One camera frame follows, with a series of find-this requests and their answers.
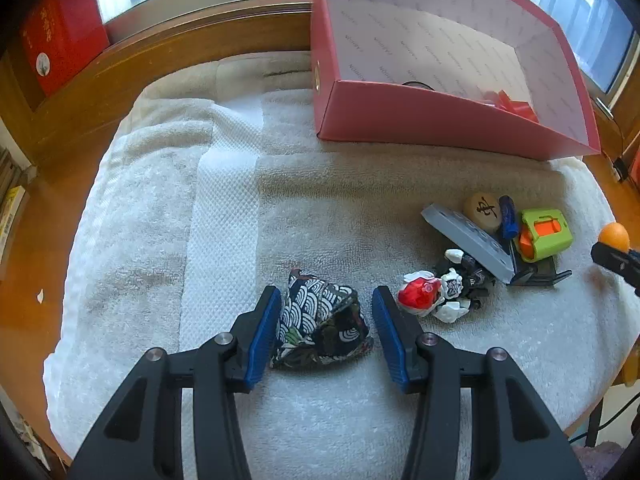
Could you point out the green orange plastic box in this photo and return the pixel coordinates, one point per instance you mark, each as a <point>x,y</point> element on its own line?
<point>550,235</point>

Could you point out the wave patterned fabric pouch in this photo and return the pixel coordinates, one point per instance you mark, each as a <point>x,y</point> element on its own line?
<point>325,320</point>

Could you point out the blue clip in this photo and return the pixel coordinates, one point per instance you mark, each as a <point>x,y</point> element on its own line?
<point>509,217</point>

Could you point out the pink cardboard box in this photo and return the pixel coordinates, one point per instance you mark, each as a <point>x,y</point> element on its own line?
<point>375,110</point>

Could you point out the red white toy robot figure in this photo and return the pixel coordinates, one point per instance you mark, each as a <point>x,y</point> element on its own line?
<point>425,295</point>

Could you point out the orange translucent ball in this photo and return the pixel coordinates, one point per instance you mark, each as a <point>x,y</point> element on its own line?
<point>615,236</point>

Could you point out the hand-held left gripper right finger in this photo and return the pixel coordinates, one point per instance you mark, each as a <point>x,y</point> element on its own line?
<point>387,340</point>

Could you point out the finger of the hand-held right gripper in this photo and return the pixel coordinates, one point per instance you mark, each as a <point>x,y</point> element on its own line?
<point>617,257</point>

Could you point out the orange plastic cone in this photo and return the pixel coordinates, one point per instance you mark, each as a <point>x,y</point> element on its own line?
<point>515,107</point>

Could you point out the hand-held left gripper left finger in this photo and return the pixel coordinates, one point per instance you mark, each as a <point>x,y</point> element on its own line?
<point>262,340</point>

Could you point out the grey plastic block with holes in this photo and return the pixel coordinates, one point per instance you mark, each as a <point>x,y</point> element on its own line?
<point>470,237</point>

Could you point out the white paper scrap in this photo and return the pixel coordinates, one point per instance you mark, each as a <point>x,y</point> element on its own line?
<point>41,296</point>

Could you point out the purple rug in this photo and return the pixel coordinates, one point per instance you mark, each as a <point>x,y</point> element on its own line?
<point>597,460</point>

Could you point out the round wooden chess piece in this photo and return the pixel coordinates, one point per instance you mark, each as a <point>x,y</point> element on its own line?
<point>482,210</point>

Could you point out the red gift box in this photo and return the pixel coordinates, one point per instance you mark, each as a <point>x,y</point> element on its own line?
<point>65,35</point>

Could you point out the white towel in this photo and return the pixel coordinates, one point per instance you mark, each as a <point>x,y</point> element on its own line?
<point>325,200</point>

